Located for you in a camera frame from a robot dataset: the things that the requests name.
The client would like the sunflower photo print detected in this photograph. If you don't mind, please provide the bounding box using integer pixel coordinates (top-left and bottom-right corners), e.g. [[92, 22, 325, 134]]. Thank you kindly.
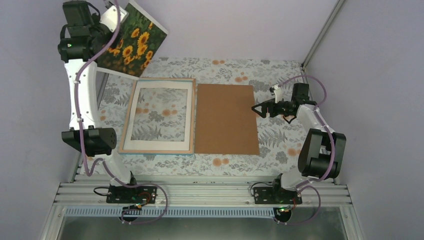
[[97, 0, 169, 79]]

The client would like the white paper mat border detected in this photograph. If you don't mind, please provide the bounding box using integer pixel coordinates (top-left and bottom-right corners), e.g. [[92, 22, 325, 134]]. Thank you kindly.
[[122, 80, 194, 152]]

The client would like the teal wooden picture frame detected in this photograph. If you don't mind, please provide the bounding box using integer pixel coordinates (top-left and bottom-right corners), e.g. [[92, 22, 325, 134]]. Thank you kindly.
[[118, 77, 197, 156]]

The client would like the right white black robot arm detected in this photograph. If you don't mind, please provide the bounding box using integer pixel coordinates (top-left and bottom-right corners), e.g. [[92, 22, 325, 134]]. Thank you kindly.
[[251, 83, 347, 204]]

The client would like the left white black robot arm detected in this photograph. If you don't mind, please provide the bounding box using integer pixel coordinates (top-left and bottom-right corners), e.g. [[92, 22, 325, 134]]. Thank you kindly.
[[57, 0, 140, 203]]

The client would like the brown backing board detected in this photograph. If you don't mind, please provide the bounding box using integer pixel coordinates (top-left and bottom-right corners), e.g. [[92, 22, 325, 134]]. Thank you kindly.
[[194, 83, 260, 156]]

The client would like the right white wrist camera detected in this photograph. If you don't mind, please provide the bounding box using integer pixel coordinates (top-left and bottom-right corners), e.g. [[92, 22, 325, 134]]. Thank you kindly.
[[269, 84, 284, 104]]

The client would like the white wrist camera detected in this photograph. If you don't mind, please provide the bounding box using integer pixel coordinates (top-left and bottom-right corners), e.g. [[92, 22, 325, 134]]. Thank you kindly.
[[269, 84, 284, 104], [99, 5, 129, 33]]

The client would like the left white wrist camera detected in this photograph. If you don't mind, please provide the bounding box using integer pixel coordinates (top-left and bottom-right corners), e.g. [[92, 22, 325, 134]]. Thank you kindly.
[[99, 5, 129, 33]]

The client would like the left aluminium corner post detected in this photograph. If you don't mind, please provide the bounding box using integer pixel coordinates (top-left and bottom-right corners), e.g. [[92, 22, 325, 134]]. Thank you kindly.
[[95, 72, 110, 109]]

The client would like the aluminium corner post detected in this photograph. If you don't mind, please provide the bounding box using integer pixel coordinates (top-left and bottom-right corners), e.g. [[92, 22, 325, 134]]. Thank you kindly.
[[301, 0, 347, 72], [95, 72, 110, 109]]

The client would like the right aluminium corner post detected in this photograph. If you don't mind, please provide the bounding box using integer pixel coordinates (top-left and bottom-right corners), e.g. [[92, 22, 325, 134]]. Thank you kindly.
[[301, 0, 347, 72]]

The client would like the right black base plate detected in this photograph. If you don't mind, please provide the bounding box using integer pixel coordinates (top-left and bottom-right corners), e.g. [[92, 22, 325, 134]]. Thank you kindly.
[[252, 186, 303, 205]]

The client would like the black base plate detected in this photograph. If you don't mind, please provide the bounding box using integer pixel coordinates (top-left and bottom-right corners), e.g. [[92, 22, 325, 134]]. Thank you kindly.
[[252, 186, 303, 205], [106, 185, 158, 205]]

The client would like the aluminium rail base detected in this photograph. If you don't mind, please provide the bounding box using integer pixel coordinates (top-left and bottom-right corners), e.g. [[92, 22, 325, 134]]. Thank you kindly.
[[41, 170, 364, 240]]

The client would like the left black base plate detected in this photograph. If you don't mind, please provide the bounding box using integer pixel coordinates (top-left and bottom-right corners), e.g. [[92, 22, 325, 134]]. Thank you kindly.
[[106, 185, 158, 205]]

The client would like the slotted grey cable duct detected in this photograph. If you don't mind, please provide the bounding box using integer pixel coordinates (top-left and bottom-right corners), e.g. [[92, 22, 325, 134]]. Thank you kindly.
[[63, 206, 275, 219]]

